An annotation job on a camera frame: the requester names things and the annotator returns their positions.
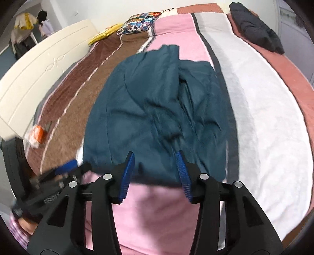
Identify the heap of clothes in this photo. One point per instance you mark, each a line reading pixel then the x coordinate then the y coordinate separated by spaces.
pixel 22 31

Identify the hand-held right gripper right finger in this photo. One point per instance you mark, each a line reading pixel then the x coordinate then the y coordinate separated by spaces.
pixel 182 172

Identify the salmon bed sheet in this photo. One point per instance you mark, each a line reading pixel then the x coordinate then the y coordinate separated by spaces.
pixel 289 66

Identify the person's left forearm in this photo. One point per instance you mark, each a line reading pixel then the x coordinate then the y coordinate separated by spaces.
pixel 20 228

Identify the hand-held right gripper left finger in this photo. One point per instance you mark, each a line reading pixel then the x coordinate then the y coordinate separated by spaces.
pixel 128 175

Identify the striped brown pink white blanket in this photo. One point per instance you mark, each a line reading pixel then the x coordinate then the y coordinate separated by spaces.
pixel 245 98

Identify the teal padded jacket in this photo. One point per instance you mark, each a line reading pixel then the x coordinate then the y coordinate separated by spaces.
pixel 147 105

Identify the yellow pillow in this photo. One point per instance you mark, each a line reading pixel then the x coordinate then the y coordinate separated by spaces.
pixel 105 35

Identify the orange and white packet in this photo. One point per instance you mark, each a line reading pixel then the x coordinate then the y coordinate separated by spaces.
pixel 36 134

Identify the cream bed headboard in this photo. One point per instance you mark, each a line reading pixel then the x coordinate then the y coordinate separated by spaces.
pixel 41 68

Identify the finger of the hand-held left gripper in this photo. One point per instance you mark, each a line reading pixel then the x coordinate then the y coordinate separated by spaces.
pixel 65 167

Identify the dark cloth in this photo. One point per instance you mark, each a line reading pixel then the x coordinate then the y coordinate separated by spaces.
pixel 255 27

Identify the colourful printed pillow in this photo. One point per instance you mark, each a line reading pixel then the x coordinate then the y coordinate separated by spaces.
pixel 138 23

